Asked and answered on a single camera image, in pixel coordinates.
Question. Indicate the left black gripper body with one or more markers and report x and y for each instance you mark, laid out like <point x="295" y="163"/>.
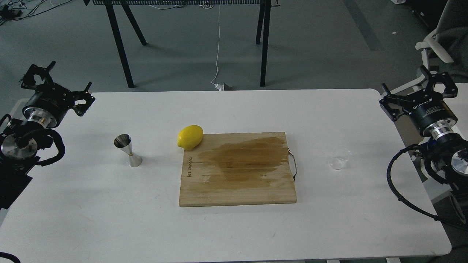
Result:
<point x="48" y="105"/>

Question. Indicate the small clear glass cup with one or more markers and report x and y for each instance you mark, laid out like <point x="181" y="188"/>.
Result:
<point x="339" y="158"/>

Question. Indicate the yellow lemon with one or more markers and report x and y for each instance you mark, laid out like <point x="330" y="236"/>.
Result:
<point x="189" y="137"/>

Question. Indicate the white office chair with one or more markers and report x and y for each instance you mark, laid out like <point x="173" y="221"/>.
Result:
<point x="445" y="49"/>

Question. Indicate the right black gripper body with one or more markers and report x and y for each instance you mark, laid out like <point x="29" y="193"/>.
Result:
<point x="426" y="109"/>

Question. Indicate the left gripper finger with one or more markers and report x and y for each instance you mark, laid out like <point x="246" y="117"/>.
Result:
<point x="81" y="101"/>
<point x="28" y="80"/>

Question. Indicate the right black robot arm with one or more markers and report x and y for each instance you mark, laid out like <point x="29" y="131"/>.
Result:
<point x="444" y="155"/>

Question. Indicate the wooden cutting board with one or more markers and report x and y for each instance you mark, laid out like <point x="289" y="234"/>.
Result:
<point x="237" y="169"/>

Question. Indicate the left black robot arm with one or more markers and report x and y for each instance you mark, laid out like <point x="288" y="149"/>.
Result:
<point x="34" y="141"/>

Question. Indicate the steel jigger measuring cup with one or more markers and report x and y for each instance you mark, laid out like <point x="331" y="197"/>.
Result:
<point x="124" y="143"/>

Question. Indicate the black metal table frame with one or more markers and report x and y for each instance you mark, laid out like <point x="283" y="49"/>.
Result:
<point x="149" y="19"/>

